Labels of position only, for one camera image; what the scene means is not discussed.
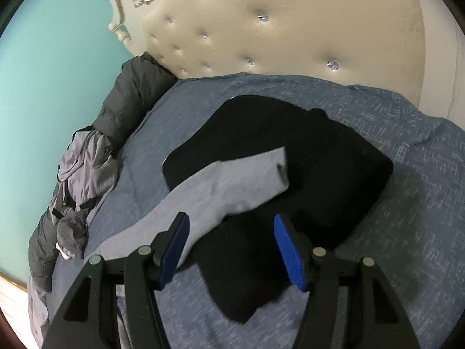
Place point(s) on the grey sweater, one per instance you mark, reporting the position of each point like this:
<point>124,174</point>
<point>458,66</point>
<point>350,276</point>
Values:
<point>225,185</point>

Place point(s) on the bed with blue sheet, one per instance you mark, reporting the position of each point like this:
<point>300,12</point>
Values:
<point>399,207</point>

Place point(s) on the wooden window frame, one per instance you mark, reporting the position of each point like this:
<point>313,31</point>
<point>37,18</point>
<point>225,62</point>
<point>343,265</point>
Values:
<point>14,281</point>

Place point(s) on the dark grey rolled duvet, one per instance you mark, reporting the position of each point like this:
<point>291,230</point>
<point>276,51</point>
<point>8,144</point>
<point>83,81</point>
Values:
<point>138,87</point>

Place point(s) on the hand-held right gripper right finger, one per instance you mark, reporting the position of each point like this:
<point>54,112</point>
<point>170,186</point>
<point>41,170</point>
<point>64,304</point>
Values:
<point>288,254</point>

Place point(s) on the black folded garment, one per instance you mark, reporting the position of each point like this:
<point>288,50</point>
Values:
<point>319,160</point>

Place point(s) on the cream tufted headboard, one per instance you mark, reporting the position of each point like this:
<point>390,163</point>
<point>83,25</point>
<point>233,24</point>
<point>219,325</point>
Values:
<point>290,25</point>

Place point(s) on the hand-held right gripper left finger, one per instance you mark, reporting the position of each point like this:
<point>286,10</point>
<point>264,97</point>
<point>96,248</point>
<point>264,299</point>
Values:
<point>176,251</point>

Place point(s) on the pile of grey clothes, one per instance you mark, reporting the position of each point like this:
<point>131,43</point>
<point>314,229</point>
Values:
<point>87,167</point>

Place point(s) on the light grey blanket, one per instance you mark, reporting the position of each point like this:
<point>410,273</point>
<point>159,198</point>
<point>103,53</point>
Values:
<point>38,316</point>

